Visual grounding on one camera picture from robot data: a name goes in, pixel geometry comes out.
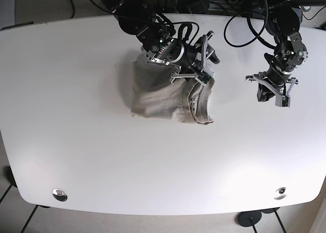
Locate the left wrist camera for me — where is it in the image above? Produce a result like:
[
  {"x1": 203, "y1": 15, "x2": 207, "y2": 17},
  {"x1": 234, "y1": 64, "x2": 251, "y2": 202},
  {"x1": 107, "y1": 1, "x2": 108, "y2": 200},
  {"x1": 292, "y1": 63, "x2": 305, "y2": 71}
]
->
[{"x1": 275, "y1": 94, "x2": 291, "y2": 108}]

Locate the silver table grommet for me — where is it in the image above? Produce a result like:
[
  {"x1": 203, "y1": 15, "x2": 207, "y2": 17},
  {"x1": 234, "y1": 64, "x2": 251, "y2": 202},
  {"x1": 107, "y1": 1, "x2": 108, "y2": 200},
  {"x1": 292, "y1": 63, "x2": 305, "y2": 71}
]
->
[
  {"x1": 273, "y1": 187, "x2": 287, "y2": 200},
  {"x1": 52, "y1": 188, "x2": 68, "y2": 202}
]

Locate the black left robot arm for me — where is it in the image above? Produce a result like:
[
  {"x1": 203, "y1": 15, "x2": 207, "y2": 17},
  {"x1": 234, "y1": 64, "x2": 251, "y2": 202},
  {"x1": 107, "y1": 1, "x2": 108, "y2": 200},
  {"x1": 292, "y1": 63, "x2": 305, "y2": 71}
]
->
[{"x1": 239, "y1": 0, "x2": 308, "y2": 107}]

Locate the black round stand base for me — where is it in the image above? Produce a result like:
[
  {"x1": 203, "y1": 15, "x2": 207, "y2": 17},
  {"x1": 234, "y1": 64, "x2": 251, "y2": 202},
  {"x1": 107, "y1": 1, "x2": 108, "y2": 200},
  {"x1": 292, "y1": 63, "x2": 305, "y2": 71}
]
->
[{"x1": 236, "y1": 211, "x2": 262, "y2": 227}]

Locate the cream white T-shirt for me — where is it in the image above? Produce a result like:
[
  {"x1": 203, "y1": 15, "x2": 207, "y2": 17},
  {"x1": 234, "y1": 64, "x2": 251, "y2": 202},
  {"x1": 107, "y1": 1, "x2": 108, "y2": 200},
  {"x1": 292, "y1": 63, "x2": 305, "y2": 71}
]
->
[{"x1": 131, "y1": 55, "x2": 215, "y2": 125}]

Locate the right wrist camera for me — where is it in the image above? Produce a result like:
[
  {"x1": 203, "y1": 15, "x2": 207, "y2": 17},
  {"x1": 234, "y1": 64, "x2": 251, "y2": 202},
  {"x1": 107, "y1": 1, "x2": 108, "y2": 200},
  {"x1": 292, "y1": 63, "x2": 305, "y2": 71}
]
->
[{"x1": 195, "y1": 71, "x2": 212, "y2": 86}]

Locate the left silver table grommet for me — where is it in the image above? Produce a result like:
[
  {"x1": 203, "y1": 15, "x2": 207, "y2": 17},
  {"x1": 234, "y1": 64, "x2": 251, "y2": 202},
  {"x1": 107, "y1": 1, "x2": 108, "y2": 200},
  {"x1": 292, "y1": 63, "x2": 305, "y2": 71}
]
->
[{"x1": 52, "y1": 188, "x2": 68, "y2": 202}]

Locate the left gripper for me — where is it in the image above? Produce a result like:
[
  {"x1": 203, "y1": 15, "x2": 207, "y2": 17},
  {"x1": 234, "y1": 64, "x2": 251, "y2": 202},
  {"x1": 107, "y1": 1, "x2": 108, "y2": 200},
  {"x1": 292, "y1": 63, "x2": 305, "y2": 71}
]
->
[{"x1": 246, "y1": 32, "x2": 307, "y2": 102}]

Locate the right silver table grommet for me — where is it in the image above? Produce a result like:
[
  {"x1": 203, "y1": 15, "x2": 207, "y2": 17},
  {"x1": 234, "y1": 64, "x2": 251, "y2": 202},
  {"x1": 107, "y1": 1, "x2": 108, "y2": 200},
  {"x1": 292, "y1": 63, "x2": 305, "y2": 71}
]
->
[{"x1": 273, "y1": 187, "x2": 287, "y2": 200}]

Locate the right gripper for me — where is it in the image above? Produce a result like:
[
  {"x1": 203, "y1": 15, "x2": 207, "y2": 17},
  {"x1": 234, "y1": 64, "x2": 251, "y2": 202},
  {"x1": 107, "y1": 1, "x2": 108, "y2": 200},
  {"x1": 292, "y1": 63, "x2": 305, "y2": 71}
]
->
[{"x1": 140, "y1": 31, "x2": 220, "y2": 83}]

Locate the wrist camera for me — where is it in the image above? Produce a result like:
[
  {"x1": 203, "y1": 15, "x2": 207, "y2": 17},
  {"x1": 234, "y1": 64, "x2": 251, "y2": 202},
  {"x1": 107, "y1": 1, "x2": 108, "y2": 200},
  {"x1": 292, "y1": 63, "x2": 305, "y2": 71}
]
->
[
  {"x1": 195, "y1": 71, "x2": 212, "y2": 86},
  {"x1": 275, "y1": 94, "x2": 291, "y2": 108}
]

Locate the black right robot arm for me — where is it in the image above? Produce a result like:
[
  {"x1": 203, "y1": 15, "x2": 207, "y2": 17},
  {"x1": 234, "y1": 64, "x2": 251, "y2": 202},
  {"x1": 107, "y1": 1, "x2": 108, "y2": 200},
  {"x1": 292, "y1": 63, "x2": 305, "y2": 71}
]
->
[{"x1": 100, "y1": 0, "x2": 220, "y2": 86}]

